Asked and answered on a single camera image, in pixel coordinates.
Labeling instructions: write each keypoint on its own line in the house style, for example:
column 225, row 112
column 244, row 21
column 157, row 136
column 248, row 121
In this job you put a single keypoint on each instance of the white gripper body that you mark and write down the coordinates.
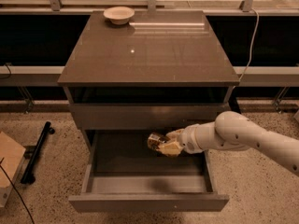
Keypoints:
column 188, row 139

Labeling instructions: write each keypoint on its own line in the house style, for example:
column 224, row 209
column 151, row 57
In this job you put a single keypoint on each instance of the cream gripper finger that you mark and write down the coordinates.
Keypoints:
column 174, row 134
column 170, row 149

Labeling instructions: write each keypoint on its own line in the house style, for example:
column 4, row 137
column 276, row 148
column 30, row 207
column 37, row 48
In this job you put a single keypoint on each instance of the crushed orange can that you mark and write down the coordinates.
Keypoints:
column 155, row 140

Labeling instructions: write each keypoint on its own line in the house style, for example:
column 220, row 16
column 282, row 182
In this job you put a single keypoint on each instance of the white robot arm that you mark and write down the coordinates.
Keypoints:
column 233, row 131

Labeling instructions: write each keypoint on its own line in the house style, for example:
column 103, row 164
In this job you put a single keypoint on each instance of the open grey middle drawer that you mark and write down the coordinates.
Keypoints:
column 124, row 175

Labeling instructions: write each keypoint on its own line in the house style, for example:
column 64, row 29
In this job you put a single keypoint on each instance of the grey drawer cabinet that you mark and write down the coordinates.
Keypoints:
column 165, row 58

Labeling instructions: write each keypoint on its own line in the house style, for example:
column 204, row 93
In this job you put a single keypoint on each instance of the closed grey top drawer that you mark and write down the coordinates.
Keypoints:
column 142, row 117

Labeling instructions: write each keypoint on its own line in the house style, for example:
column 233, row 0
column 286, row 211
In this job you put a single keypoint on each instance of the white bowl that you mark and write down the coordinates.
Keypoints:
column 119, row 15

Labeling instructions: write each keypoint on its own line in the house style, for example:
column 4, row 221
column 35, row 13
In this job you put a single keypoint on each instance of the black metal bar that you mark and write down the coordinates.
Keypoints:
column 28, row 176

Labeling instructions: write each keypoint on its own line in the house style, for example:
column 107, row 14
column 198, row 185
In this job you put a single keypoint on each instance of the wooden box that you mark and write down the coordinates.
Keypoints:
column 12, row 157

